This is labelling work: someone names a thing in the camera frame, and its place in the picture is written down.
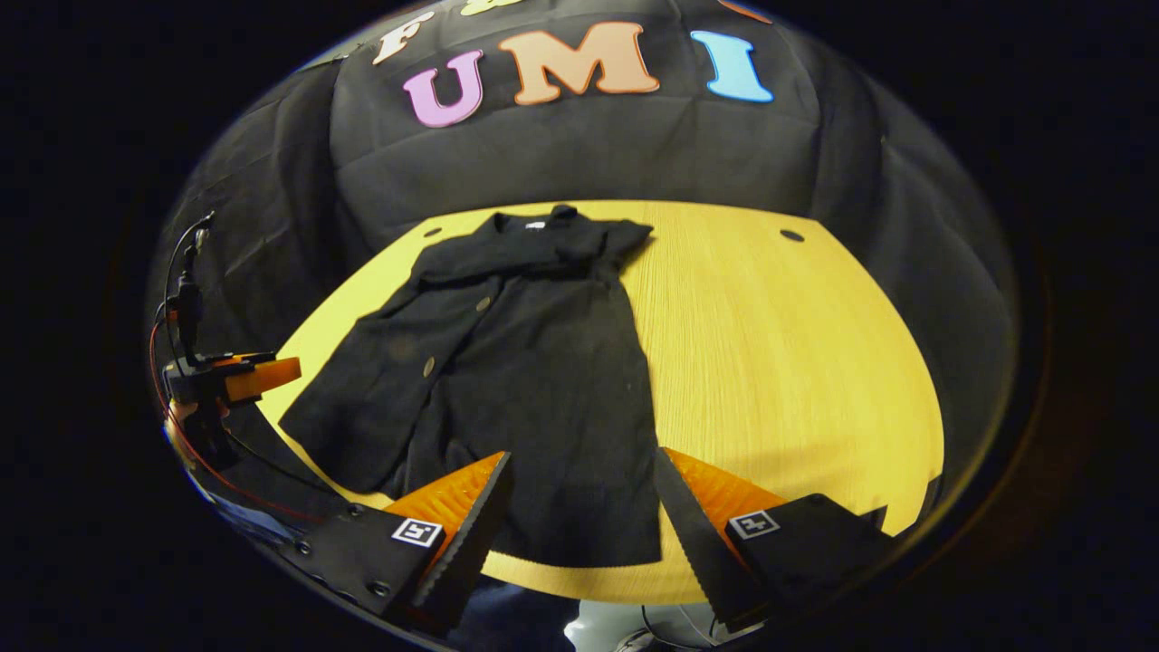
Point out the black backdrop cloth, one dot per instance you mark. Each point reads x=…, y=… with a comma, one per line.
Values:
x=589, y=154

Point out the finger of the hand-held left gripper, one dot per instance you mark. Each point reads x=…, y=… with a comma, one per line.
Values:
x=263, y=378

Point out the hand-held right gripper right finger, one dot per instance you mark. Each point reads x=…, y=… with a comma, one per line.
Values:
x=697, y=552

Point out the person's blue jeans leg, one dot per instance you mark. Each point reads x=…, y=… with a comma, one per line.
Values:
x=516, y=620

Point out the black buttoned garment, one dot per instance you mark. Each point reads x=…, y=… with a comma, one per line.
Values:
x=543, y=380

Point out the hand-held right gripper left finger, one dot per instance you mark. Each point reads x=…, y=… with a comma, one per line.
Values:
x=475, y=543

